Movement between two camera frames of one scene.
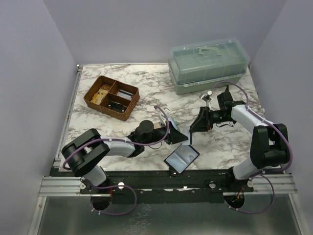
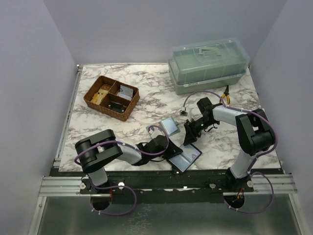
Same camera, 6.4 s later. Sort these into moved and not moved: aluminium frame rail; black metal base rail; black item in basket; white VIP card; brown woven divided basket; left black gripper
Moved: left black gripper; white VIP card
Not moved: black metal base rail; brown woven divided basket; black item in basket; aluminium frame rail
